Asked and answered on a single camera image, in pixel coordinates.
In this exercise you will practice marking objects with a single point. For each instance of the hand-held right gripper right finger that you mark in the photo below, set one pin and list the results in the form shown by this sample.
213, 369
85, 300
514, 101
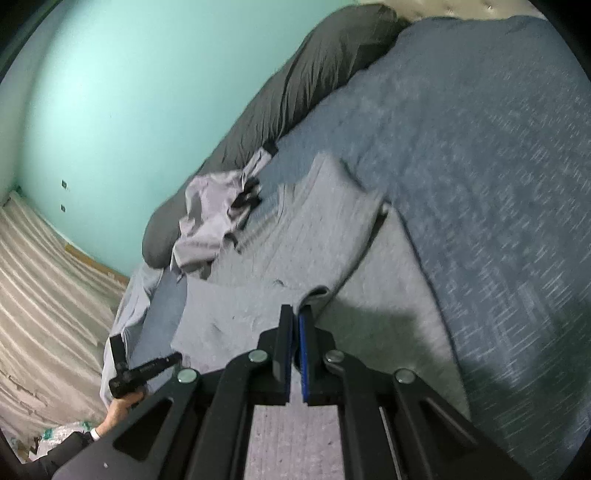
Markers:
303, 364

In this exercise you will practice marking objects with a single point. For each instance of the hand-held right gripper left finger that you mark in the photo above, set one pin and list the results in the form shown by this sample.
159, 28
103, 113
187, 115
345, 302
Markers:
284, 360

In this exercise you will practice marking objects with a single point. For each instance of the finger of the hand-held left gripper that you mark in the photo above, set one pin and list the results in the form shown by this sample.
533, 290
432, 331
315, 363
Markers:
161, 361

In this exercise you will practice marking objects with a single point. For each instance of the grey sweater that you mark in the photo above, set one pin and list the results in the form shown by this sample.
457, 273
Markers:
300, 240

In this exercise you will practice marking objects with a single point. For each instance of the person's left forearm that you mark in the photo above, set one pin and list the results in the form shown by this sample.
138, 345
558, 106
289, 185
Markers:
64, 454

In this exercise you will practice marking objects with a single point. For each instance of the person's left hand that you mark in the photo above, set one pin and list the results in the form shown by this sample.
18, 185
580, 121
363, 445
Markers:
115, 415

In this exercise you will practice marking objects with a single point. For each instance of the light blue cloth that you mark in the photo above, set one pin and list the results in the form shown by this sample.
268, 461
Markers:
134, 314

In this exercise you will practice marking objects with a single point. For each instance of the patterned plastic bag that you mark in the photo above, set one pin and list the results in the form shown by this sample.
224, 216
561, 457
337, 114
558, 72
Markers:
55, 436

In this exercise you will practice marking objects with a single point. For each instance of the wooden trim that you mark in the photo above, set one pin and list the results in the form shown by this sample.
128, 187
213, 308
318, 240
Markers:
97, 263

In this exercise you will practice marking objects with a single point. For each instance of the lilac jacket with black cuffs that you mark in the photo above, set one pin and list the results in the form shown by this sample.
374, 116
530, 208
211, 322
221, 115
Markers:
207, 217

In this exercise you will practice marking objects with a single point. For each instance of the blue bed sheet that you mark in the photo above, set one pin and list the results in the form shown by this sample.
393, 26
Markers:
485, 184

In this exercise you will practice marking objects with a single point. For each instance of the dark grey long pillow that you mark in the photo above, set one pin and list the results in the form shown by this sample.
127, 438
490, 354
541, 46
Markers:
286, 92

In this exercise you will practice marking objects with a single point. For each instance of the cream tufted headboard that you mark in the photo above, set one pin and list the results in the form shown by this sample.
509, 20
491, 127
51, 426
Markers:
438, 9

